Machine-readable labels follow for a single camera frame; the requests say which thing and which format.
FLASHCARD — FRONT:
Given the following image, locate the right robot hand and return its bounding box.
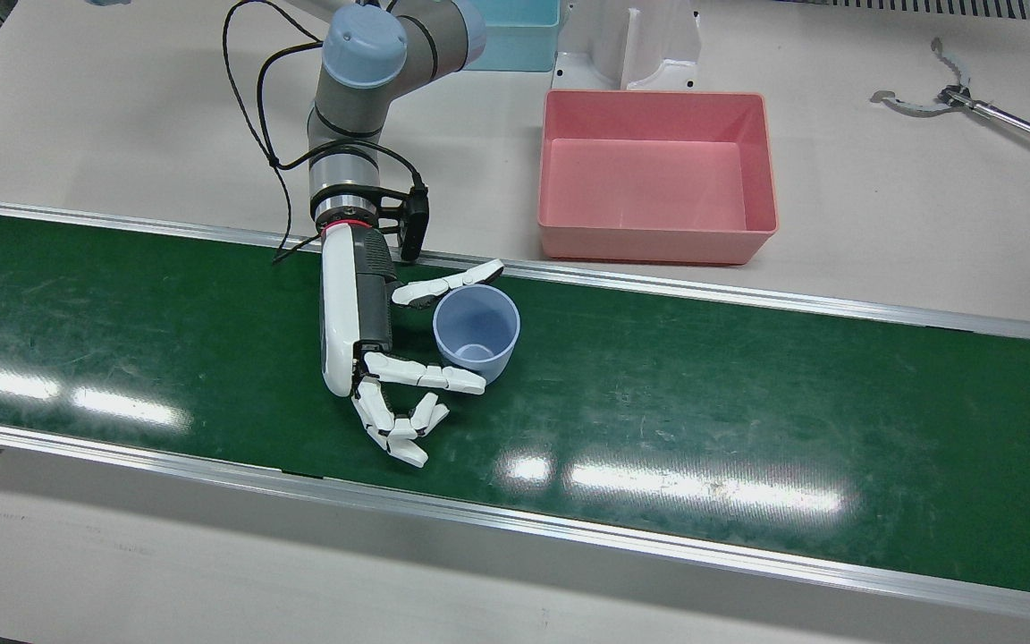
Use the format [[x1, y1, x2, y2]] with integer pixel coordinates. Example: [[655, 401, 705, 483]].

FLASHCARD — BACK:
[[318, 224, 507, 469]]

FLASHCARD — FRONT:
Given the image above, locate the blue plastic cup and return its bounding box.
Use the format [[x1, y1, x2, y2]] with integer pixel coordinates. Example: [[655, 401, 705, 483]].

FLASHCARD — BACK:
[[433, 284, 521, 386]]

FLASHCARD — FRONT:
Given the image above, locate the blue plastic box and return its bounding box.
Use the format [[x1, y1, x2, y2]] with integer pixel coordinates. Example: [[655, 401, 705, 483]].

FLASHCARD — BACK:
[[464, 0, 562, 72]]

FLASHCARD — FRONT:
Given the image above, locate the red plastic box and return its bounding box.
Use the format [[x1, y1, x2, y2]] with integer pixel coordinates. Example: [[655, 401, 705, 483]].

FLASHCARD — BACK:
[[536, 89, 781, 267]]

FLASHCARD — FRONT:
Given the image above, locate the green conveyor belt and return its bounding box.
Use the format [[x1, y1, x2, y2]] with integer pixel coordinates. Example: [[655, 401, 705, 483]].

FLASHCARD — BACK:
[[0, 208, 1030, 602]]

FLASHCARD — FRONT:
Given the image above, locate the ribbed grey metal panel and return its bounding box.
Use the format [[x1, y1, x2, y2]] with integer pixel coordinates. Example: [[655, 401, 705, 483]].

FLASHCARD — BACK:
[[779, 0, 1030, 23]]

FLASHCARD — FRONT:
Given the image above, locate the metal claw grabber tool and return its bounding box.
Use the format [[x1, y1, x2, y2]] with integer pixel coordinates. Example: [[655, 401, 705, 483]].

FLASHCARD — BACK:
[[870, 38, 1030, 160]]

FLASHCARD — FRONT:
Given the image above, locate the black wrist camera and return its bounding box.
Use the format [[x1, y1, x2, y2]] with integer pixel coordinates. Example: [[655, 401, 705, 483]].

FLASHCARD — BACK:
[[376, 182, 432, 264]]

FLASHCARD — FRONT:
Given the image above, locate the black camera cable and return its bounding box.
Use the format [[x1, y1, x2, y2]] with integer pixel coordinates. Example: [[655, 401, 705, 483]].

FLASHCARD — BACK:
[[222, 0, 428, 265]]

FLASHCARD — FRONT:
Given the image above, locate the aluminium conveyor side rail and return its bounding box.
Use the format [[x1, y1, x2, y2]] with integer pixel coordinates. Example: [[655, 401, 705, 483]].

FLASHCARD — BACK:
[[0, 197, 1030, 347], [0, 416, 1030, 627]]

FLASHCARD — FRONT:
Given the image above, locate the white mounting bracket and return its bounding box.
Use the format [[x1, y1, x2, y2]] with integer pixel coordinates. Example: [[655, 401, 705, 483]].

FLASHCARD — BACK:
[[553, 0, 704, 92]]

